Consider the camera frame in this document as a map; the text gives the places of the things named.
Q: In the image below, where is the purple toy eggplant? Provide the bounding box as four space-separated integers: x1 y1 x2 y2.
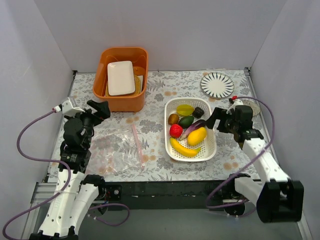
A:
180 119 206 140

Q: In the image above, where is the yellow toy mango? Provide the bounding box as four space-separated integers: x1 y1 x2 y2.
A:
187 127 207 147

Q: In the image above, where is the green toy avocado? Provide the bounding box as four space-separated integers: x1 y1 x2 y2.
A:
178 115 194 129

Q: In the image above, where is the clear zip top bag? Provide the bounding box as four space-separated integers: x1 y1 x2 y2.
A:
85 124 145 177

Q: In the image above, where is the red toy apple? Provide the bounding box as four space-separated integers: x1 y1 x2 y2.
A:
169 123 184 139

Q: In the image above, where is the yellow toy banana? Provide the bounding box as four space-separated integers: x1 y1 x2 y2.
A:
170 137 201 158

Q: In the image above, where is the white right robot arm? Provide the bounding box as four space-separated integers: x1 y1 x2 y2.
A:
206 104 304 223

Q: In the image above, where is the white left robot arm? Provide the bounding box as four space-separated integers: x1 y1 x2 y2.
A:
29 98 111 240

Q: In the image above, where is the dark brown toy mangosteen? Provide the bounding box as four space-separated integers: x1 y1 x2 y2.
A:
192 107 205 119

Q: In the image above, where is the speckled round coaster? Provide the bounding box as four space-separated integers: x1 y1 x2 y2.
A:
242 100 261 117

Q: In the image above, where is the white perforated plastic basket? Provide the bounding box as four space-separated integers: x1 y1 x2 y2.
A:
164 97 217 162

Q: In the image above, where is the blue striped round plate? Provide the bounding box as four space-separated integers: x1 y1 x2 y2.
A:
200 72 235 99

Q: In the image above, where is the white rectangular plate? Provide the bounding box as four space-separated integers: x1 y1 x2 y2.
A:
106 60 136 96

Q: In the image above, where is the yellow woven tray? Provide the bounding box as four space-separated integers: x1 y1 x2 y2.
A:
105 74 143 97

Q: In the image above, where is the brown toy kiwi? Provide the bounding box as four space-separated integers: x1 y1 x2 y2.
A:
167 113 180 126

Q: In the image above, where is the orange plastic bin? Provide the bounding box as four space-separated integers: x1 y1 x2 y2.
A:
92 46 149 113

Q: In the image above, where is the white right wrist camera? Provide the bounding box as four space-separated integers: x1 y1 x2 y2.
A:
226 96 244 115

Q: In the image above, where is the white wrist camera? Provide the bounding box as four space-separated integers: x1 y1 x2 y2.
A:
226 96 244 115
52 97 85 117

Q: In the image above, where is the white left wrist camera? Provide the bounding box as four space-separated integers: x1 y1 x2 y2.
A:
52 97 85 117

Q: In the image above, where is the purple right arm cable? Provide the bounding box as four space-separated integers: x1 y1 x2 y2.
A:
205 96 276 217

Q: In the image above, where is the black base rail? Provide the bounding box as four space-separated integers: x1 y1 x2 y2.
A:
96 180 244 210

